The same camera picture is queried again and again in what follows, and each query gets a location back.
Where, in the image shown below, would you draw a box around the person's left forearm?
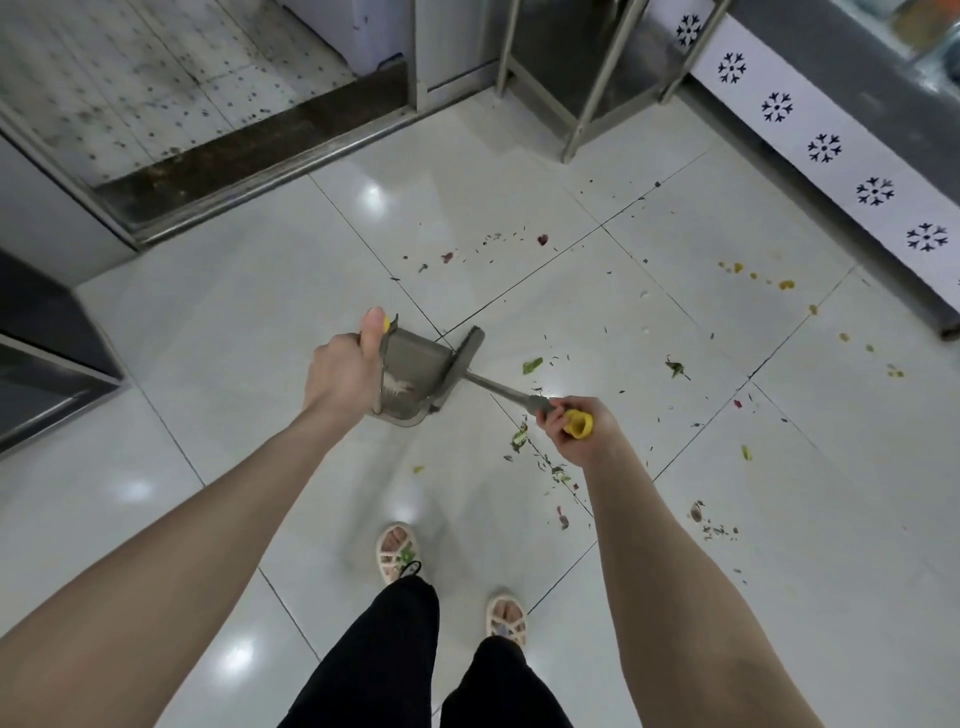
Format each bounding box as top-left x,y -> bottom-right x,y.
0,408 -> 361,728

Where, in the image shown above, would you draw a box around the person's beige sandal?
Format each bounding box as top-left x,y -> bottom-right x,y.
485,592 -> 528,646
376,522 -> 421,586

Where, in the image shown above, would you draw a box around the grey glass display freezer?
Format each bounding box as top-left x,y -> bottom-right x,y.
652,0 -> 960,339

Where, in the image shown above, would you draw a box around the person's right hand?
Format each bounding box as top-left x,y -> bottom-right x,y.
538,395 -> 631,470

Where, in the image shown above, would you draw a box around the grey dustpan with yellow-tipped handle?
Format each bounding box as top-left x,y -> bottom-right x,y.
369,314 -> 459,429

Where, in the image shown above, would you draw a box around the black glass cabinet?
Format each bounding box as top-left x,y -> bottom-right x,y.
0,247 -> 125,455

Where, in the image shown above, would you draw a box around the person's right beige sandal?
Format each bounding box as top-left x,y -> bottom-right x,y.
485,592 -> 528,646

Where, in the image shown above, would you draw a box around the leaf debris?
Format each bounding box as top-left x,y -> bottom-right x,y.
389,176 -> 755,586

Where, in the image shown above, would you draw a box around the person's right forearm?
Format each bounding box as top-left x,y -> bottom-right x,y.
581,442 -> 826,728

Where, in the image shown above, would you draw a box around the orange liquid spill drops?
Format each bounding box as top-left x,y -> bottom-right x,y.
717,260 -> 905,379

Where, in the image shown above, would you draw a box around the white appliance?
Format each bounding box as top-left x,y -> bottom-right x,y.
273,0 -> 410,76

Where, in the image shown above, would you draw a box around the person's left beige sandal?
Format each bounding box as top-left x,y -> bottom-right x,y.
376,522 -> 421,586

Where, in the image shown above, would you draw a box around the grey broom with yellow cap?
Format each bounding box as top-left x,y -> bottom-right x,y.
428,326 -> 595,440

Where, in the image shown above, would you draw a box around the stainless steel table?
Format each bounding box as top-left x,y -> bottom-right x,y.
494,0 -> 733,165

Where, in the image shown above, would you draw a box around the person's left hand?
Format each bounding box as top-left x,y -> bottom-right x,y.
302,305 -> 391,421

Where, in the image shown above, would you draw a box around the person's black trousers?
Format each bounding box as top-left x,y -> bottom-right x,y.
277,573 -> 575,728

